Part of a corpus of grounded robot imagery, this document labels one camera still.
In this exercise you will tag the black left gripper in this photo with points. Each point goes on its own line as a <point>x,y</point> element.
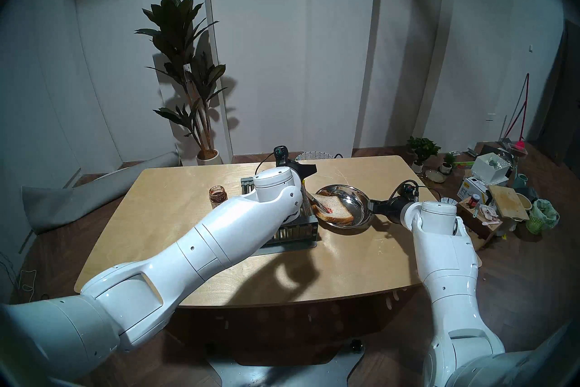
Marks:
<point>304,168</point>

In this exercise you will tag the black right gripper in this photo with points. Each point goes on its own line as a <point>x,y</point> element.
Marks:
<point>390,209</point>

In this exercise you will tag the shiny metal plate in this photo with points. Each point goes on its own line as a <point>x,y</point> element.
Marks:
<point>349,195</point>

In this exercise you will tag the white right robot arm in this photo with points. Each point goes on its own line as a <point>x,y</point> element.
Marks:
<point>448,263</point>

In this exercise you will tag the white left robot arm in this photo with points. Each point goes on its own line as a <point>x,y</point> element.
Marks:
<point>204,245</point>

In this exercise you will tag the slice of bread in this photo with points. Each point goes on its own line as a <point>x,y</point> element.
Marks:
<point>340,214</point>

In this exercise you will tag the glass jam jar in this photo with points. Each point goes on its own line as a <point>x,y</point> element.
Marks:
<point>217,198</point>

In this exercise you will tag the grey dish rack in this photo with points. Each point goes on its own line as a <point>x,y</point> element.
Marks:
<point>299,232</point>

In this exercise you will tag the pale ceramic plate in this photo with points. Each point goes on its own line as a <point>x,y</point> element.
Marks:
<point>435,176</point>

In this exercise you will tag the patterned small plate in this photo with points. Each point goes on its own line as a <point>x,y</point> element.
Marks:
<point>448,200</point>

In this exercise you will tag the bushy small potted plant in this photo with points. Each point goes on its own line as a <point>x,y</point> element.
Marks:
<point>422,148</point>

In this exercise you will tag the tiny potted plant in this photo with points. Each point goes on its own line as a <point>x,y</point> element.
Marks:
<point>446,161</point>

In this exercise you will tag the white and yellow carton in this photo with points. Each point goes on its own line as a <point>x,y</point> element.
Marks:
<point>469,189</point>

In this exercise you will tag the green plastic stick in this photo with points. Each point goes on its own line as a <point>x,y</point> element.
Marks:
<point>465,162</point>

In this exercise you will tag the brown cardboard box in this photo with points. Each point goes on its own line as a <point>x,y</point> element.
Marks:
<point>478,227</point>

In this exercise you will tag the white pink crumpled cloth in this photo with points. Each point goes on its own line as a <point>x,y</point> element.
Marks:
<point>490,212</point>

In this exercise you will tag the white open box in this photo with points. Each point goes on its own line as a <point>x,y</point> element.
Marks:
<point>489,173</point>

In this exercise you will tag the wooden cutting board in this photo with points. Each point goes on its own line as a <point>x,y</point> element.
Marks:
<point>507,202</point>

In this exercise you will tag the teal ceramic jug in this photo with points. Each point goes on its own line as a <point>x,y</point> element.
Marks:
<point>521,182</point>

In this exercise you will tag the cream round pot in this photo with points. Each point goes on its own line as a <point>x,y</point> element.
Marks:
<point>524,202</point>

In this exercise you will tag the pink dustpan brush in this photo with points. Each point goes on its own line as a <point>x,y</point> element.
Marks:
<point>517,148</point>

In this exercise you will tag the green mesh bag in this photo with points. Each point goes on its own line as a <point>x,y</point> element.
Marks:
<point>542,216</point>

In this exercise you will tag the tall potted plant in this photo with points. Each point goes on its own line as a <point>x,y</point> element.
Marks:
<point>174,23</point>

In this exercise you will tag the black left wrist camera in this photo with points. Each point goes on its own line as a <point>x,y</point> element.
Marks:
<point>281,155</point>

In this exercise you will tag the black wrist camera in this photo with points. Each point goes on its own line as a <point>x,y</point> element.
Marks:
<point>281,155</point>
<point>409,190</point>

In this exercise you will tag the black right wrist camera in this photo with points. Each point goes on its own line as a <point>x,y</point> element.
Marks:
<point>409,190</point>

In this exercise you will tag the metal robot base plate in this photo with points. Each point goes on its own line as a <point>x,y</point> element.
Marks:
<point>281,374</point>

